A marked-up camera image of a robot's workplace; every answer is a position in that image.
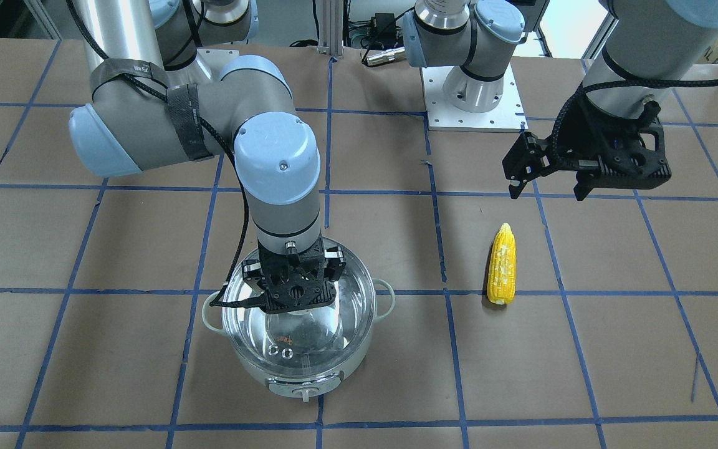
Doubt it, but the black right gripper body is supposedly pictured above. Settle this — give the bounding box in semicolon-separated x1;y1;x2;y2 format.
241;238;347;314

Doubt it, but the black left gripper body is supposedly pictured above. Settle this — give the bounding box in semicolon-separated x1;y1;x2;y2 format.
501;100;673;191

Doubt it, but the glass pot lid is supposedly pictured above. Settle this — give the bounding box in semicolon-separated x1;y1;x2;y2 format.
221;236;377;381

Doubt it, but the yellow corn cob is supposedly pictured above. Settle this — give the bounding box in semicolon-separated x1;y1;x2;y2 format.
486;223;517;305

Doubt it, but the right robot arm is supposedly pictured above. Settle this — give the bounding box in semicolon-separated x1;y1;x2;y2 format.
67;1;347;314

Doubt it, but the black power adapter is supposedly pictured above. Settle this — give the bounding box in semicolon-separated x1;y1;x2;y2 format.
371;12;397;40

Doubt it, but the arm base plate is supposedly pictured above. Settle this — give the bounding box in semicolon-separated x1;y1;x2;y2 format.
188;49;241;84
421;66;529;133

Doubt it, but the aluminium frame post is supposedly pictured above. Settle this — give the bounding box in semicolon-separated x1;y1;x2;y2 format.
314;1;347;60

